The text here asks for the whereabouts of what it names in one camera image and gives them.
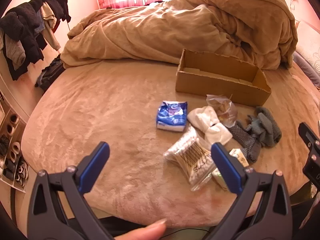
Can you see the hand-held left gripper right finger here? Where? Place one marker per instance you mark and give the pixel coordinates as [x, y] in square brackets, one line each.
[223, 162]

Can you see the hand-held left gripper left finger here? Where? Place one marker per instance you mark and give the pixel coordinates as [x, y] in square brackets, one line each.
[101, 158]

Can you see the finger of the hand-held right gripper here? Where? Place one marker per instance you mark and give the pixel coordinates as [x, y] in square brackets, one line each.
[308, 133]

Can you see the person's left hand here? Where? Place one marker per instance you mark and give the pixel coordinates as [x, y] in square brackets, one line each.
[145, 231]

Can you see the small green packet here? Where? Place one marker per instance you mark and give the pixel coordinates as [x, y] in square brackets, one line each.
[220, 177]

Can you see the small cream box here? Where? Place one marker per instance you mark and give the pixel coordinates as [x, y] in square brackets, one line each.
[238, 156]

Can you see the white sock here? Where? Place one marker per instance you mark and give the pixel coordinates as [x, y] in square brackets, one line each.
[200, 117]
[217, 135]

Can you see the grey patterned sock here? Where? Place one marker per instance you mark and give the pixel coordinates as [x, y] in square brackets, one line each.
[243, 137]

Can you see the cotton swab pack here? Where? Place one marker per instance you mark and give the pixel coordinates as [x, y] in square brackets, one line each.
[188, 158]

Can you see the grey socks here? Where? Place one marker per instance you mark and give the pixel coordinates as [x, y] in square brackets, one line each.
[265, 128]

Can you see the person's dark trousers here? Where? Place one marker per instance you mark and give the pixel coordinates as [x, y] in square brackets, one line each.
[303, 212]

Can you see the clear plastic snack bag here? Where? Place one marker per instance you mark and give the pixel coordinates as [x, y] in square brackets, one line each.
[225, 110]

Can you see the blue grey pillow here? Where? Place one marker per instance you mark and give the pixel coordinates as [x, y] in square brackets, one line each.
[306, 66]

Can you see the blue tissue packet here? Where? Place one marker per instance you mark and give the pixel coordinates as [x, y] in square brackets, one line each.
[172, 117]

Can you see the open cardboard box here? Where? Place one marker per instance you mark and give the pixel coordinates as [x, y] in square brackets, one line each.
[212, 87]

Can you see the white patterned pillow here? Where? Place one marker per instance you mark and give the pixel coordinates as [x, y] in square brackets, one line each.
[310, 45]

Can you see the rows of shoes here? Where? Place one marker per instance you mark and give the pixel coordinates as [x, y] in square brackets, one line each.
[12, 155]

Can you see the dark backpack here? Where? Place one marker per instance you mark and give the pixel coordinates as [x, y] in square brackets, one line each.
[51, 72]

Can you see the white shoe rack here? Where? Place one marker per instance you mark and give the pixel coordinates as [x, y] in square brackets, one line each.
[5, 112]

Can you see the grey sweater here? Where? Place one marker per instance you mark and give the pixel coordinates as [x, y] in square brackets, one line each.
[15, 52]

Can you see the tan fleece blanket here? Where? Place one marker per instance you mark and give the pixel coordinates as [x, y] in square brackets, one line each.
[162, 32]

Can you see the black coat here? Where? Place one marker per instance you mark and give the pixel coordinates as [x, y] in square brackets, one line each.
[30, 27]

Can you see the beige shirt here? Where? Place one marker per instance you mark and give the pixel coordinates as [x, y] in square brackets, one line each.
[48, 17]

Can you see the dark fleece jacket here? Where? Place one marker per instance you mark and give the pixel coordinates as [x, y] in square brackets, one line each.
[11, 26]

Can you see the black jacket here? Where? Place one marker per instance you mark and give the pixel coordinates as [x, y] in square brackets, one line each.
[58, 3]

